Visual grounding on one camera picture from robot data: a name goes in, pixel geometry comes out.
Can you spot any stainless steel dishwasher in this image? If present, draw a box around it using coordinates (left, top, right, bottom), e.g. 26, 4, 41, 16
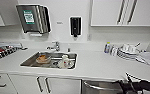
81, 79, 126, 94

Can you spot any grey white dish cloth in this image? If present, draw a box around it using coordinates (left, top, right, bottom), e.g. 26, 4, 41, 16
136, 49, 150, 68

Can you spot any stack of white dishes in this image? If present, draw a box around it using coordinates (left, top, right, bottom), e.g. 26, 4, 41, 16
117, 42, 143, 61

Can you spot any small white bottle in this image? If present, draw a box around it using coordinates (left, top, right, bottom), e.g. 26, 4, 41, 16
110, 44, 118, 57

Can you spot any blue dish soap bottle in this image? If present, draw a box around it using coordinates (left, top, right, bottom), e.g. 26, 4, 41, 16
103, 41, 112, 55

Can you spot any white mug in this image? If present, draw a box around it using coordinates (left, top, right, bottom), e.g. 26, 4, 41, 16
58, 54, 76, 70

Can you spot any black soap dispenser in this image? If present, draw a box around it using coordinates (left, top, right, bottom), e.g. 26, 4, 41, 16
69, 16, 82, 38

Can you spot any chrome faucet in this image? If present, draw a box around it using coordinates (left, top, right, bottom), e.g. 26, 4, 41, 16
45, 41, 62, 53

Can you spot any white two-door sink cabinet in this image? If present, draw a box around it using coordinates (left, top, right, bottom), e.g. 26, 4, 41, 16
9, 73, 83, 94

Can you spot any orange bowl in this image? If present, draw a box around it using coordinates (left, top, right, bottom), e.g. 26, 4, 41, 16
35, 54, 52, 65

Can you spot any stainless steel sink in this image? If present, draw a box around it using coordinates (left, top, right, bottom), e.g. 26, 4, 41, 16
19, 51, 78, 71

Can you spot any steel paper towel dispenser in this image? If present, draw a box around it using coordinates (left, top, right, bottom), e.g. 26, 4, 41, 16
15, 3, 53, 36

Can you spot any dish tray with cups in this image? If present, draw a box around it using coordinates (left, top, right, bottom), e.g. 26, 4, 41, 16
0, 44, 26, 60

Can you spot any white drawer unit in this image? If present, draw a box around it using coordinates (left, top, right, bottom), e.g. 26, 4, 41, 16
0, 72, 18, 94

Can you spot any white wall outlet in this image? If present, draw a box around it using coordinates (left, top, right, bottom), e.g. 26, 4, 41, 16
87, 32, 92, 41

